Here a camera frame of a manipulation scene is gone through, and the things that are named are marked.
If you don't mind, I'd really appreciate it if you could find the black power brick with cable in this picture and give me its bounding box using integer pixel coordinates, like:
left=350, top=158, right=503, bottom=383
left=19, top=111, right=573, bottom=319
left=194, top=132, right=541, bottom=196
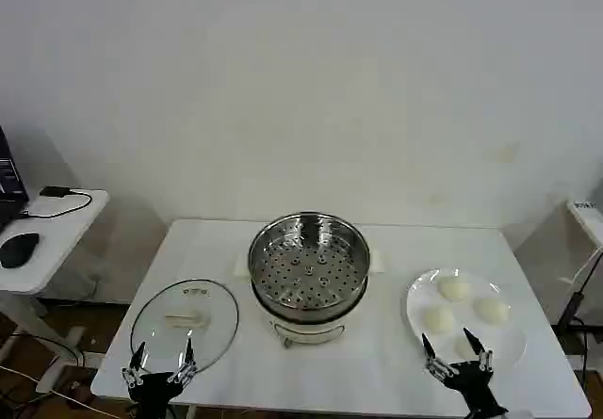
left=557, top=249, right=603, bottom=331

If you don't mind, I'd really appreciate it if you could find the white cable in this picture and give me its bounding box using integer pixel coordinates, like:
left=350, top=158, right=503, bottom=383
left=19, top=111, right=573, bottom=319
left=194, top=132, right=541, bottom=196
left=559, top=244, right=603, bottom=284

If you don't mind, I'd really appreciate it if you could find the round glass lid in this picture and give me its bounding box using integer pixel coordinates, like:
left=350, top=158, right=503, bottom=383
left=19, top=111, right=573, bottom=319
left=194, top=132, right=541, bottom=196
left=130, top=278, right=240, bottom=376

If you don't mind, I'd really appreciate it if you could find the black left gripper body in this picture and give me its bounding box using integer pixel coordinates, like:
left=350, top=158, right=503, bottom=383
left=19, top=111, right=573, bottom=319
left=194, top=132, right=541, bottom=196
left=127, top=370, right=183, bottom=419

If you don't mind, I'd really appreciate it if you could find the black floor cable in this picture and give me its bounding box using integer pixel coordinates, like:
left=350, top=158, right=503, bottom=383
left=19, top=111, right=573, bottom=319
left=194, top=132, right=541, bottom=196
left=0, top=332, right=98, bottom=413

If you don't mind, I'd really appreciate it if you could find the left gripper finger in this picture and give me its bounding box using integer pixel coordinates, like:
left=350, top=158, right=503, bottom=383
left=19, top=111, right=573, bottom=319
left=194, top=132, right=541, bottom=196
left=121, top=341, right=148, bottom=388
left=167, top=337, right=198, bottom=388

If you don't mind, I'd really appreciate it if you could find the black computer mouse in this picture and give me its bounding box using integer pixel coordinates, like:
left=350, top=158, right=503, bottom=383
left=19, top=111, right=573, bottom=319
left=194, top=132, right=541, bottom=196
left=0, top=232, right=41, bottom=269

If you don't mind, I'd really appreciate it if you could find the black adapter with cable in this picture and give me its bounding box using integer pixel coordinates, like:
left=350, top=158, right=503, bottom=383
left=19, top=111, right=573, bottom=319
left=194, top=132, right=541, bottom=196
left=17, top=185, right=93, bottom=221

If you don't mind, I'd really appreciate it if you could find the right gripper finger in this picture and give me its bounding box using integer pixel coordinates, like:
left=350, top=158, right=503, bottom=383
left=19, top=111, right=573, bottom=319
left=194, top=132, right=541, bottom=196
left=420, top=333, right=459, bottom=381
left=463, top=327, right=495, bottom=374

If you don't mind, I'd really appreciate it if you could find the white round plate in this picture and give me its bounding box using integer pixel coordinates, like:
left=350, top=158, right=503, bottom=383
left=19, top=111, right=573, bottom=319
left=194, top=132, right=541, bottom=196
left=405, top=267, right=528, bottom=368

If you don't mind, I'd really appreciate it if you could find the white steamed bun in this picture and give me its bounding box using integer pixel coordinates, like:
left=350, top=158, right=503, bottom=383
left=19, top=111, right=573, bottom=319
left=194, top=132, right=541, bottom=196
left=472, top=297, right=512, bottom=325
left=437, top=275, right=473, bottom=304
left=421, top=306, right=456, bottom=336

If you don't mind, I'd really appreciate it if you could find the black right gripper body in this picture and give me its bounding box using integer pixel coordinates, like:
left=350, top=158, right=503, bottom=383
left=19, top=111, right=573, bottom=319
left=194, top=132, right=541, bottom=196
left=440, top=361, right=509, bottom=418

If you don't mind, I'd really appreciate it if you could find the steel perforated steamer basket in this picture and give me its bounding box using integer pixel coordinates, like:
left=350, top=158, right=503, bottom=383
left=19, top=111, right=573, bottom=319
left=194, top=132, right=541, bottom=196
left=234, top=210, right=390, bottom=322

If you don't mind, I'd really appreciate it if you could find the white side desk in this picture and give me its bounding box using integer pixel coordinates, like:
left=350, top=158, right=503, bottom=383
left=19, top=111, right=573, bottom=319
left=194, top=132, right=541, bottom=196
left=0, top=188, right=110, bottom=395

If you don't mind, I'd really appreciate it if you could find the white electric pot base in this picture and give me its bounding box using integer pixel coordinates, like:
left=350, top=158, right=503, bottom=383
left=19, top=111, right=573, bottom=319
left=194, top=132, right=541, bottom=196
left=252, top=277, right=369, bottom=350

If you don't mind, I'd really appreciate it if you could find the dark computer monitor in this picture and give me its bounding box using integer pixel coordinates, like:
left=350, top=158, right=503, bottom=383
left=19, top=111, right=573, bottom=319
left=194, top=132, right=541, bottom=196
left=0, top=124, right=31, bottom=226

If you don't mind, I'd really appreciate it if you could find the white side table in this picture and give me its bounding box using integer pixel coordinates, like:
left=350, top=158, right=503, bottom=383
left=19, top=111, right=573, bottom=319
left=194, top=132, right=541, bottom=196
left=566, top=199, right=603, bottom=247

